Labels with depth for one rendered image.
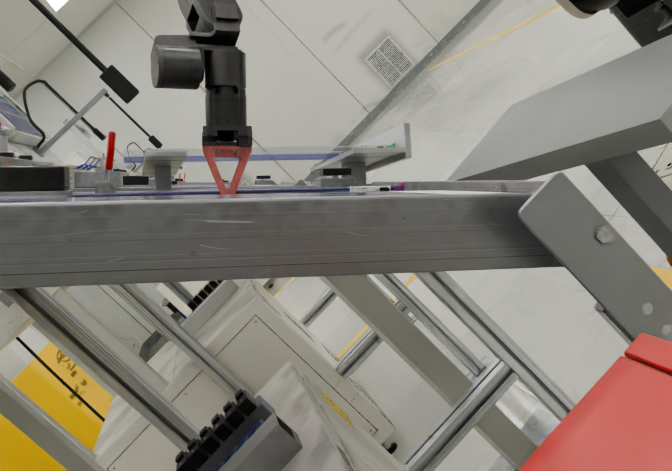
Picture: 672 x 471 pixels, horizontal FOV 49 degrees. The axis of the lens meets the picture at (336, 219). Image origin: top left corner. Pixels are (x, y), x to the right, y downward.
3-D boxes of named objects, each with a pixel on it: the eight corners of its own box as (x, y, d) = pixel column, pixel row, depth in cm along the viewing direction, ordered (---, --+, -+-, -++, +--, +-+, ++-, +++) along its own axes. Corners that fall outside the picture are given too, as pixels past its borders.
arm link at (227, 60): (250, 43, 102) (238, 50, 107) (201, 40, 99) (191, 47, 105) (251, 94, 103) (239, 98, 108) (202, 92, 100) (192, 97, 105)
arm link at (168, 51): (235, -3, 104) (221, 36, 111) (152, -11, 100) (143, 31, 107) (249, 66, 100) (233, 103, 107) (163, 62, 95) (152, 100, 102)
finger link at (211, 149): (203, 200, 101) (201, 131, 101) (203, 199, 108) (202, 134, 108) (253, 199, 102) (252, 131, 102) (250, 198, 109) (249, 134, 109)
